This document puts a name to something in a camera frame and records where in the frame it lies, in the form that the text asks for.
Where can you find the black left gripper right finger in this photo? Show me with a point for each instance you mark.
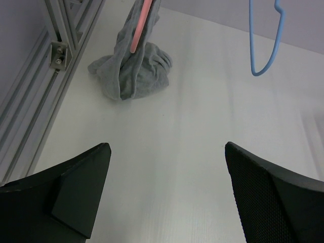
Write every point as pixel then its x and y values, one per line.
pixel 274 203

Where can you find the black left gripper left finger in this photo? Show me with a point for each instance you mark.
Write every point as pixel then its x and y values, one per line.
pixel 58 204

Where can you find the pink hanger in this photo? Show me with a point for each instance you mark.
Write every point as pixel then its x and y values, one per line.
pixel 140 25

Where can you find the aluminium frame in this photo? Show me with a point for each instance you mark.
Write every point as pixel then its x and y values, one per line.
pixel 42 43

